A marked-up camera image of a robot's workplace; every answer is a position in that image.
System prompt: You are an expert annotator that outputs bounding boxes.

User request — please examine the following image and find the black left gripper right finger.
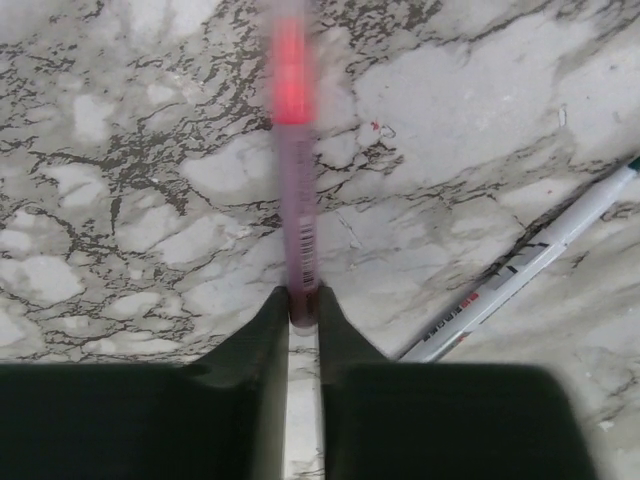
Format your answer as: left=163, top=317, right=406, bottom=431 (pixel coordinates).
left=317, top=286, right=599, bottom=480

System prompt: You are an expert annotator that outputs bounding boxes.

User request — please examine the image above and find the white pen green end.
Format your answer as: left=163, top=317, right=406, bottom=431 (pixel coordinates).
left=397, top=159, right=639, bottom=362

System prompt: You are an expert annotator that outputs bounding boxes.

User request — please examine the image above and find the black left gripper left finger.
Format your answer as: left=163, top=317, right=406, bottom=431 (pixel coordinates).
left=1, top=287, right=289, bottom=479

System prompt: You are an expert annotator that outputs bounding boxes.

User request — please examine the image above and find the pink highlighter pen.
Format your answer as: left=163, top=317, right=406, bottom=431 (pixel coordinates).
left=270, top=1, right=319, bottom=334

